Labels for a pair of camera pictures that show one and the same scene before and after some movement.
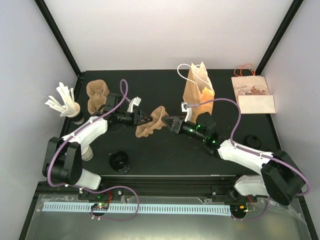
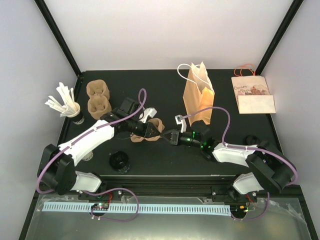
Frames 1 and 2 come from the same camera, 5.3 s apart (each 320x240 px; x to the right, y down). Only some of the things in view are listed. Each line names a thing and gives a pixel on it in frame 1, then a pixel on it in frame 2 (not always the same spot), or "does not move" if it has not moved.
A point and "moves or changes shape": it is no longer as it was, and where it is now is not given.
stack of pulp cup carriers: x=98 y=89 does not move
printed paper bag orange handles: x=251 y=91 does not move
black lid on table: x=252 y=141 does not move
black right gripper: x=176 y=126 → x=175 y=138
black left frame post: x=51 y=22 does not move
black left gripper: x=137 y=119 → x=146 y=132
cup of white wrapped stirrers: x=68 y=107 does not move
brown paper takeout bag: x=199 y=89 does not move
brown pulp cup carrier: x=144 y=130 moves or changes shape
